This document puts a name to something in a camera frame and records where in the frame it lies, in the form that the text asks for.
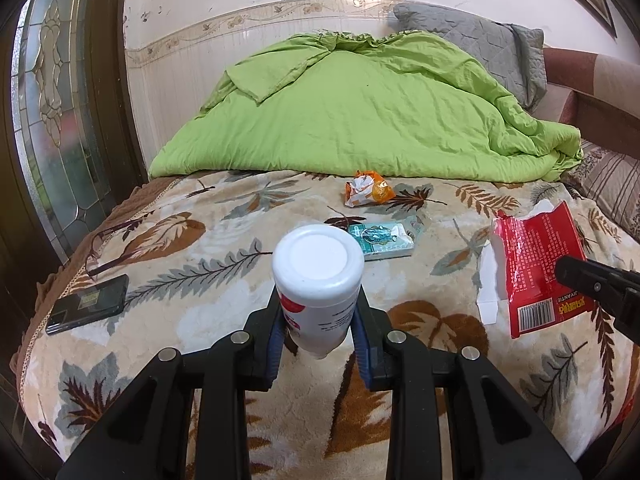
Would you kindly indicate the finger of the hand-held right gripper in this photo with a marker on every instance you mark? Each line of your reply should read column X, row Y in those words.
column 610, row 290

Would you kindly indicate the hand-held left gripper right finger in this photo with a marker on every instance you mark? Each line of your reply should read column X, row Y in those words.
column 362, row 355

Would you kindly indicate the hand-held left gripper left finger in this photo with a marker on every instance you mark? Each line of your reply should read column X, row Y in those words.
column 274, row 345

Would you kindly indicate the red torn packet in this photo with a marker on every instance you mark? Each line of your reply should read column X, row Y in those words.
column 535, row 260

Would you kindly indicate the white plastic bottle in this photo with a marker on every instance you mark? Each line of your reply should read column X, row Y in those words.
column 317, row 265

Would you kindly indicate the leaf print blanket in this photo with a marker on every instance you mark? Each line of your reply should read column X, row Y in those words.
column 200, row 285

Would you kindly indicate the striped pillow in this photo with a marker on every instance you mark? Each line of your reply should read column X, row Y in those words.
column 610, row 180

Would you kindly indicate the teal tissue pack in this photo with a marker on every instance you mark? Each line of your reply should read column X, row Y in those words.
column 385, row 237

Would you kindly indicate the orange snack wrapper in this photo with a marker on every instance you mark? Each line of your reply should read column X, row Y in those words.
column 370, row 190

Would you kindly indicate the black smartphone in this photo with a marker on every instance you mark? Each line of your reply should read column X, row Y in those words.
column 87, row 305

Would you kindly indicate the eyeglasses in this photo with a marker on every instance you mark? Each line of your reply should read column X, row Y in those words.
column 90, row 262

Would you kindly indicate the maroon headboard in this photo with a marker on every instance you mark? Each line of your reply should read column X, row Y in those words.
column 600, row 80

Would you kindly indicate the green quilt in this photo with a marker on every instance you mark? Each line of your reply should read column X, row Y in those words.
column 350, row 110

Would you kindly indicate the grey quilted pillow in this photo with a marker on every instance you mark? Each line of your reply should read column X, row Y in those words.
column 480, row 30

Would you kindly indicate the wooden stained glass door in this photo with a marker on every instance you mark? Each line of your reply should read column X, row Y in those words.
column 50, row 110

